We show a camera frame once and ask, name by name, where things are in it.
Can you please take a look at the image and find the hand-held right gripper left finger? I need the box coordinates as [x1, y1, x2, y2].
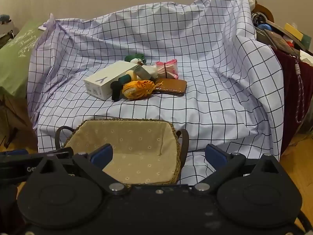
[29, 143, 129, 197]

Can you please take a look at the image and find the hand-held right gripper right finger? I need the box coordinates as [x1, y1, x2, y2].
[191, 143, 288, 197]

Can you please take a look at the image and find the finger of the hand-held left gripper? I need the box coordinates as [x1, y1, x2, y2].
[0, 147, 74, 161]

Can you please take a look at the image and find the woven basket beige lining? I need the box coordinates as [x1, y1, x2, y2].
[55, 118, 189, 185]

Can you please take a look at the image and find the white plush toy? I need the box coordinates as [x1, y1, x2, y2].
[140, 62, 160, 80]

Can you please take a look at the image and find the brown paper bag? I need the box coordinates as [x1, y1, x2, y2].
[0, 92, 38, 150]

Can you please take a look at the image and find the orange satin pouch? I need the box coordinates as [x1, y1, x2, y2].
[122, 79, 156, 101]

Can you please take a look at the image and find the white cardboard box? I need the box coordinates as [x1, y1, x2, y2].
[84, 60, 145, 101]

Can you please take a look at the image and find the teal microphone beige foam head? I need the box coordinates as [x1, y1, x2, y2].
[119, 70, 141, 85]

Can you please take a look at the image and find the brown leather wallet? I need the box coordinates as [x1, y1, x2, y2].
[153, 78, 187, 97]

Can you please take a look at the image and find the green paper bag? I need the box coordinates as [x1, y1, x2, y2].
[0, 20, 49, 96]

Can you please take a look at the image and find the checked light purple cloth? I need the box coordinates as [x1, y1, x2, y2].
[26, 0, 285, 185]

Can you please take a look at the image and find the grey cylinder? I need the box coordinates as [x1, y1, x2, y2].
[136, 66, 153, 79]

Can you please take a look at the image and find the dark red cloth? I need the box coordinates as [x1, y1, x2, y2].
[271, 46, 313, 155]

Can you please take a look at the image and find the black white striped cloth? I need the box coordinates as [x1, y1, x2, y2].
[252, 12, 266, 25]

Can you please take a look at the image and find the dark green card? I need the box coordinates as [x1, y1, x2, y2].
[300, 33, 312, 50]

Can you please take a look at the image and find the yellow card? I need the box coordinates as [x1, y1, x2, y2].
[284, 23, 304, 40]

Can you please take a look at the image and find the black cylindrical handle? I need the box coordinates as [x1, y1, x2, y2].
[110, 81, 123, 102]

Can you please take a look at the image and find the white pink cord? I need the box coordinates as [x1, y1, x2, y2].
[295, 56, 306, 123]

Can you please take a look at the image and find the brown wooden frame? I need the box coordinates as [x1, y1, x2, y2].
[252, 1, 275, 24]

